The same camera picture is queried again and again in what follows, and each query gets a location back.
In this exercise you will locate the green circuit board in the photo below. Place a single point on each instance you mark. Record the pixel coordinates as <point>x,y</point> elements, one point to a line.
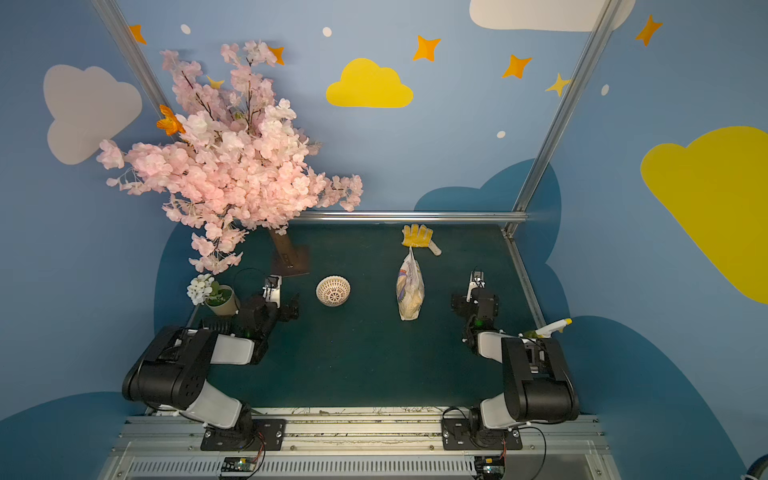
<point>489,468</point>
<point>239,465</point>

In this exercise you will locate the instant oats bag white purple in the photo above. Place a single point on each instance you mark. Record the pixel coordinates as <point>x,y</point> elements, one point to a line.
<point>410,290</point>

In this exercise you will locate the yellow green spray bottle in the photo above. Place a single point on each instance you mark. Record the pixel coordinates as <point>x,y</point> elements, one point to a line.
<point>547,330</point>

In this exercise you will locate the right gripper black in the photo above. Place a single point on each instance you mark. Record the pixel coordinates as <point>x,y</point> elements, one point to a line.
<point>475,297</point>

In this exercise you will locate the orange butterfly decoration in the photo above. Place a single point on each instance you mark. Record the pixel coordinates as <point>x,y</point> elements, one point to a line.
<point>169,123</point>

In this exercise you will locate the yellow work glove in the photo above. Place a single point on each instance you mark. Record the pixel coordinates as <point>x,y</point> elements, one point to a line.
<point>419,236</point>

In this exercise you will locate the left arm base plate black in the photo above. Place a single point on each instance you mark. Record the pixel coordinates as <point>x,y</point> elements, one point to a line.
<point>250,435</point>

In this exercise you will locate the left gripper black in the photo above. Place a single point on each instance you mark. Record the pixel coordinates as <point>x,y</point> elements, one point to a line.
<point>282,308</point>

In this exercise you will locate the white woven breakfast bowl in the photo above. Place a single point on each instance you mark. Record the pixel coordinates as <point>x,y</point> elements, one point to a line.
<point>333,291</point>

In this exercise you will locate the right green circuit board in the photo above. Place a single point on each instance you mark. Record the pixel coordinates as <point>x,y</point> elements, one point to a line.
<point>489,468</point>

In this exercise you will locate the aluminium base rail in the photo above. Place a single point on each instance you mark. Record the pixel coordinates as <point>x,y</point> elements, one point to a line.
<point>358,443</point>

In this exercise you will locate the left green circuit board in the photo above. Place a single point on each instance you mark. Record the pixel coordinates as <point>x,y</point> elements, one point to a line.
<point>239,465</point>

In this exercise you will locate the small potted white flower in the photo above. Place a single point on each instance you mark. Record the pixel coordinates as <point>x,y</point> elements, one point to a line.
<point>204,289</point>

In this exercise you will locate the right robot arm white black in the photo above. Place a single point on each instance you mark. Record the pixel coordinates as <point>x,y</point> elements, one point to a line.
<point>537,387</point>

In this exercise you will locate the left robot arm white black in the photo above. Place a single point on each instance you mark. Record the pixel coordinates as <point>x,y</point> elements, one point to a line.
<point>173,372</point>

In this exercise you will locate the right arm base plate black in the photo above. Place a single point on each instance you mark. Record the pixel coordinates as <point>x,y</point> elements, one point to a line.
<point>459,435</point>

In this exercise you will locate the pink cherry blossom tree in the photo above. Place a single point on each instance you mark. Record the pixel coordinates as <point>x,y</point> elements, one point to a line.
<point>240,165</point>

